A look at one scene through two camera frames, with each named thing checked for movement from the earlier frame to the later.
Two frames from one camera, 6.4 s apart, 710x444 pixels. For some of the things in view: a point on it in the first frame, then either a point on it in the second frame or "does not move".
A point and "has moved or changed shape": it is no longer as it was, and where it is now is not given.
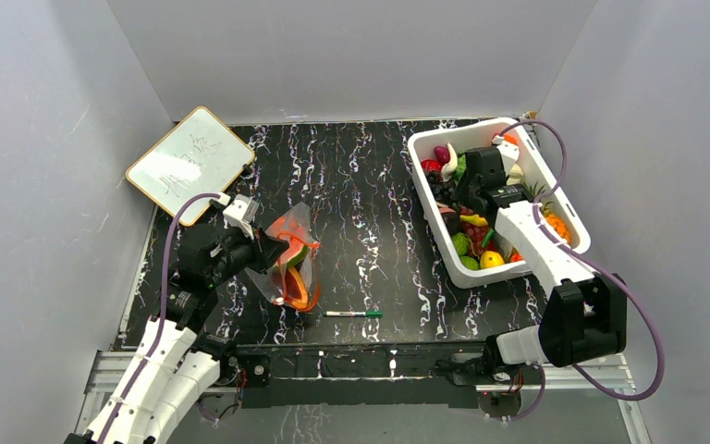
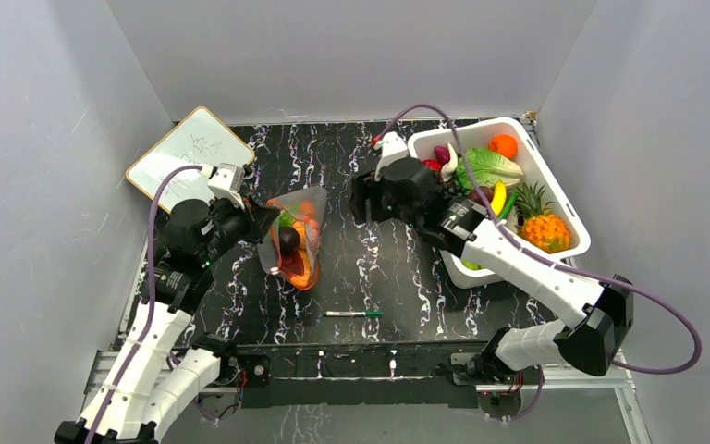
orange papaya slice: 295,291 -> 296,266
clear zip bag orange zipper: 293,279 has moved or changed shape
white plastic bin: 460,170 does not move
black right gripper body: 474,181 -> 366,200
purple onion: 442,154 does not move
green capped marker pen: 354,314 does not move
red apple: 431,165 does not move
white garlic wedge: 447,169 does not move
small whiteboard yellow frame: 196,154 does not move
